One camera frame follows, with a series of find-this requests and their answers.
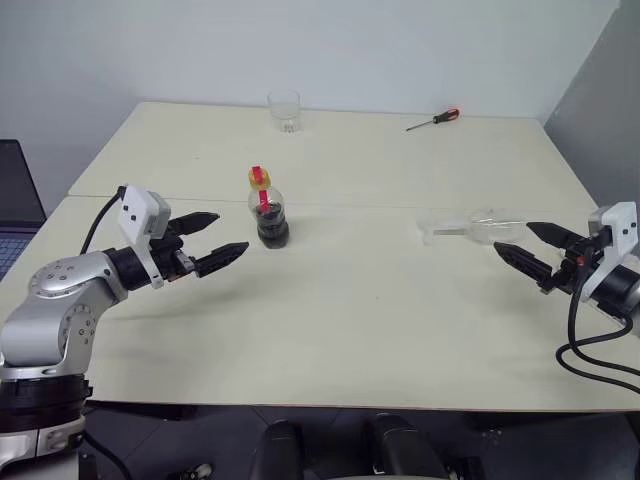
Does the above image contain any dark laptop computer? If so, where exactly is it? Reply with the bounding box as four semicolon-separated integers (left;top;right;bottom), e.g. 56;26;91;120
0;138;49;281

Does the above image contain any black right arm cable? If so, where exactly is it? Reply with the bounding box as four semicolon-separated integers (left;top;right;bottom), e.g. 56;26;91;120
556;249;640;389

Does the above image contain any grey partition panel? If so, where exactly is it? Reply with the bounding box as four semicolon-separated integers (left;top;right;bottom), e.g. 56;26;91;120
542;0;640;236

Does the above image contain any red and black screwdriver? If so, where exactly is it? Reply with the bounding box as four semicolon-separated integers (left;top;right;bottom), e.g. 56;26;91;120
405;107;460;133

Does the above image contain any clear wine glass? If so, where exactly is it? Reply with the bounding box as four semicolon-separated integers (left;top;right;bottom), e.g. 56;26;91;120
417;206;529;248

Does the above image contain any clear glass tumbler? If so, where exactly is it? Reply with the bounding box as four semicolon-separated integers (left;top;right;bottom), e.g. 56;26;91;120
266;89;305;135

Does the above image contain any dark rounded shape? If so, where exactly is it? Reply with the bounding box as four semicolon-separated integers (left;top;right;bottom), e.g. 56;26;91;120
367;412;452;480
258;420;304;480

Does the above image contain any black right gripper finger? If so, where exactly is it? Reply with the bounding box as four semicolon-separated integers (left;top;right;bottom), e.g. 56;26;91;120
493;241;557;284
525;221;574;250

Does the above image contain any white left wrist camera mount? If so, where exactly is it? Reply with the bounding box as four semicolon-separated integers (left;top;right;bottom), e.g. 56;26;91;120
116;184;174;290

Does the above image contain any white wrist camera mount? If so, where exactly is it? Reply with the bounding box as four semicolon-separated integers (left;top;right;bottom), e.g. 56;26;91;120
579;201;640;301
116;184;174;290

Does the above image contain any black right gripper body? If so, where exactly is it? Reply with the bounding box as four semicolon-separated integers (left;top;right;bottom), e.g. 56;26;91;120
538;232;609;297

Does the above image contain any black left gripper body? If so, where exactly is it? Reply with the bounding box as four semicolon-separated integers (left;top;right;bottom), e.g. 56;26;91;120
148;221;201;282

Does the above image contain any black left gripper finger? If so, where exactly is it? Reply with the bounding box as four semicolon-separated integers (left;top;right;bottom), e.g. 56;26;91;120
172;211;221;237
193;241;251;280

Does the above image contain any small cola bottle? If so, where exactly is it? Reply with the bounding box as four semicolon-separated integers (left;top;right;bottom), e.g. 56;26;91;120
247;164;291;250

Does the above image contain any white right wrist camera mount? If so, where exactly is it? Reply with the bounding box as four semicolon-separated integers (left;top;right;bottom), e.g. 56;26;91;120
579;201;640;301

